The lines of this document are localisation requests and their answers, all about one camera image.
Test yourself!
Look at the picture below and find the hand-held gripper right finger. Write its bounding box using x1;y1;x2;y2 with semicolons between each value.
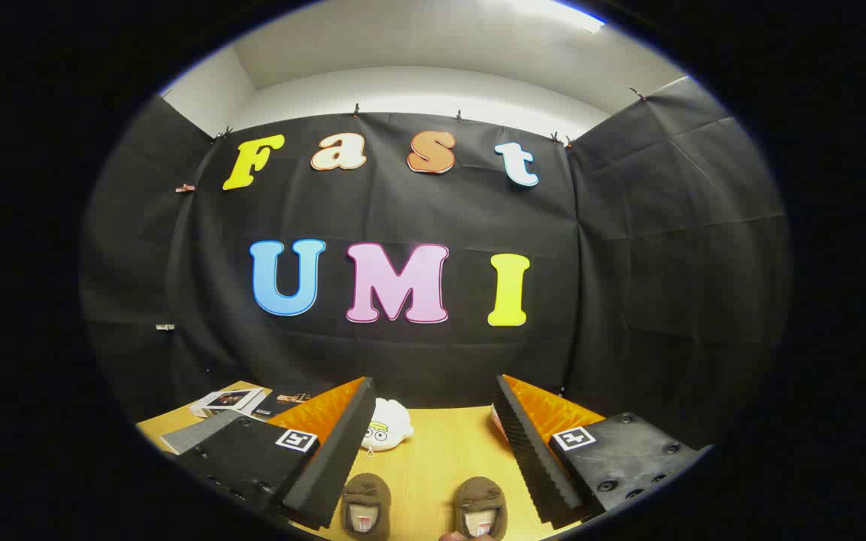
493;374;712;530

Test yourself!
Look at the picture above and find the brown fuzzy shoe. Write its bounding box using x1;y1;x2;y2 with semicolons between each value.
454;476;509;540
341;473;393;541

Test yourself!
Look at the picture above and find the white plush toy with face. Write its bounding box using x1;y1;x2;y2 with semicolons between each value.
362;397;414;453

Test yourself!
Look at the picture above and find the grey fabric storage box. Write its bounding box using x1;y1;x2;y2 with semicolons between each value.
160;410;253;455

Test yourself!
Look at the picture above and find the white booklet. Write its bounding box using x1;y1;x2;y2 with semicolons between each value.
190;388;268;419

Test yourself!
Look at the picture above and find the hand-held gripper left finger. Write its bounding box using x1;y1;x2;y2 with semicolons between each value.
174;376;377;530

